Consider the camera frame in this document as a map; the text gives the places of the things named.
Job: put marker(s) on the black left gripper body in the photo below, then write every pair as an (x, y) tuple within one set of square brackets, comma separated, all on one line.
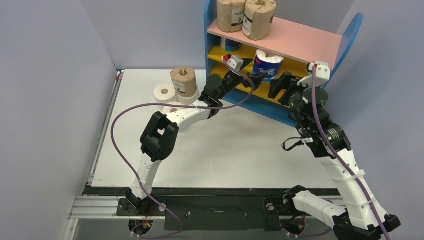
[(231, 83)]

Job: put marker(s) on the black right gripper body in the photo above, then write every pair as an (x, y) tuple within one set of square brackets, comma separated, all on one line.
[(292, 87)]

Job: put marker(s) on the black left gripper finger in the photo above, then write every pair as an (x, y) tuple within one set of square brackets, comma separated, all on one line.
[(243, 62), (255, 80)]

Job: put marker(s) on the blue plastic tissue roll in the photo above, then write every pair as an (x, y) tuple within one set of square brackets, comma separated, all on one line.
[(229, 45)]

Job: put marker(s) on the brown roll cloud logo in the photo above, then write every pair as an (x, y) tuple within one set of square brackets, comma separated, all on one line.
[(258, 18)]

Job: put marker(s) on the brown roll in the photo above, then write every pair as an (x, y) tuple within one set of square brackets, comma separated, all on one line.
[(184, 81), (230, 15)]

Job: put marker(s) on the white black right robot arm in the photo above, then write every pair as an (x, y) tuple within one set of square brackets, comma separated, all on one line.
[(361, 217)]

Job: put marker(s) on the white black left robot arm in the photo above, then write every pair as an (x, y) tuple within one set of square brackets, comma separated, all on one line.
[(159, 138)]

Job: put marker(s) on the colourful wooden shelf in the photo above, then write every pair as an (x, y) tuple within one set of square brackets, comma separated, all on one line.
[(297, 43)]

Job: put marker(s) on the white paper roll under stack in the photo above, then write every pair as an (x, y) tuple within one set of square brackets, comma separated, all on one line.
[(188, 100)]

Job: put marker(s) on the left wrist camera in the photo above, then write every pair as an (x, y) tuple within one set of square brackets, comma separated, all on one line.
[(234, 61)]

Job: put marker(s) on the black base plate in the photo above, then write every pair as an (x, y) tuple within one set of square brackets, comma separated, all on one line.
[(204, 209)]

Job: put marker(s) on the aluminium rail frame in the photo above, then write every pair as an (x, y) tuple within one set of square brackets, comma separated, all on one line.
[(237, 149)]

